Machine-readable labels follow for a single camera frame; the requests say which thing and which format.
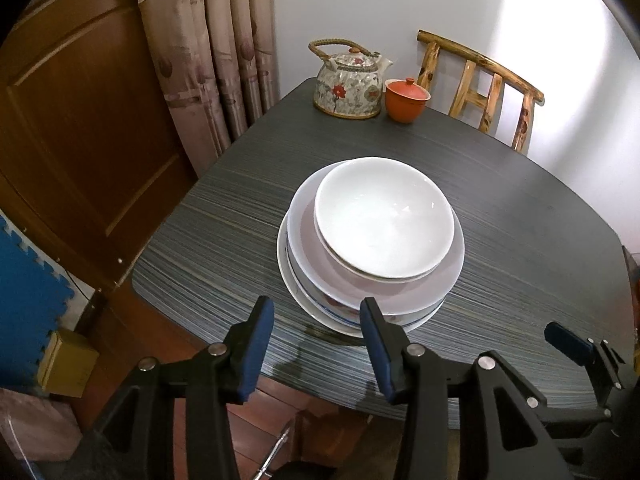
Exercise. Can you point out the brown wooden door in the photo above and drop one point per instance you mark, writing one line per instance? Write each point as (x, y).
(91, 162)

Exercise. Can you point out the blue-rimmed rose plate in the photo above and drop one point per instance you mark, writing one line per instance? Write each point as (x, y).
(300, 295)

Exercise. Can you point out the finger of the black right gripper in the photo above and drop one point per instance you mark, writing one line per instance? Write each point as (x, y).
(572, 346)

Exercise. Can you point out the wooden chair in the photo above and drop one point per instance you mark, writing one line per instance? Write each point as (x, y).
(481, 85)

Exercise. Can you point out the white pink-flower plate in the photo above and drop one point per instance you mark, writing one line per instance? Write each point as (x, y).
(334, 285)

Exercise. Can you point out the large white bowl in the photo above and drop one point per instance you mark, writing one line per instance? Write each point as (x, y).
(383, 218)

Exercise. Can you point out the blue foam mat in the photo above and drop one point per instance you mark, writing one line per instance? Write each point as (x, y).
(33, 298)

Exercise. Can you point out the floral ceramic teapot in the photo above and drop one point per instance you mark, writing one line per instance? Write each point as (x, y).
(349, 84)

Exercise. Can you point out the beige patterned curtain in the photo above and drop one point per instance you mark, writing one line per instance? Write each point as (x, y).
(215, 61)

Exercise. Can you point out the orange lidded cup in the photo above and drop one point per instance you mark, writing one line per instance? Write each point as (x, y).
(405, 100)

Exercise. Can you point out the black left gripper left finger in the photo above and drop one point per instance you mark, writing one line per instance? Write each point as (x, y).
(224, 373)

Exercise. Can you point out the cardboard box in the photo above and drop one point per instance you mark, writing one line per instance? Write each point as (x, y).
(67, 364)

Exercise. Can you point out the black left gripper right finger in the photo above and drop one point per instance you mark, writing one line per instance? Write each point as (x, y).
(501, 436)

